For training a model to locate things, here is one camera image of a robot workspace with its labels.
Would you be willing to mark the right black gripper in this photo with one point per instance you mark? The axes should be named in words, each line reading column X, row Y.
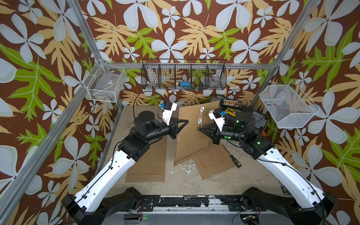
column 213, row 135

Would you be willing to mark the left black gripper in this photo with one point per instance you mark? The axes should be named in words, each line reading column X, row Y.
column 173, row 128

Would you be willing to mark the brown kraft file bag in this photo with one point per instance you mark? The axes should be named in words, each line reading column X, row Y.
column 212, row 160
column 151, row 167
column 190, row 141

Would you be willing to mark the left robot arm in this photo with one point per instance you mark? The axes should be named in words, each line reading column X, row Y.
column 91, row 206

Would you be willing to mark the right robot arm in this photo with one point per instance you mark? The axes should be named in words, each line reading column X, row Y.
column 308, row 205

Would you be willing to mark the black yellow toolbox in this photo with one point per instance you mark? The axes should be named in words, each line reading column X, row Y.
column 246, row 122

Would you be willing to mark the blue object in basket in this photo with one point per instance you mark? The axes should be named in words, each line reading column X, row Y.
column 185, row 84

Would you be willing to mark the black yellow screwdriver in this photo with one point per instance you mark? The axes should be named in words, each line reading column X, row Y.
column 234, row 159

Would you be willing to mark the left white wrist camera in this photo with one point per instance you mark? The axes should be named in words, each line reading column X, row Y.
column 167, row 110

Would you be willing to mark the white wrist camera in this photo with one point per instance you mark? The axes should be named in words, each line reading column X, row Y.
column 218, row 116
column 167, row 110

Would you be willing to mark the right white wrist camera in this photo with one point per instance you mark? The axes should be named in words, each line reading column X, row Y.
column 218, row 116

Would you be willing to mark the black wire basket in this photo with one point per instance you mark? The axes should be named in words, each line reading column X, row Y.
column 203, row 74

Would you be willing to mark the white wire basket left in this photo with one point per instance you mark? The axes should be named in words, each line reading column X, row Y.
column 105, row 82

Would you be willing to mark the white wire basket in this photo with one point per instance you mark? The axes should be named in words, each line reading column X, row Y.
column 105, row 82
column 289, row 106

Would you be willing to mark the white wire basket right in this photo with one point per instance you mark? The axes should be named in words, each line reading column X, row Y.
column 289, row 106

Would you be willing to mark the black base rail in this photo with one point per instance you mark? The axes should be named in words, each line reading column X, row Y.
column 234, row 203

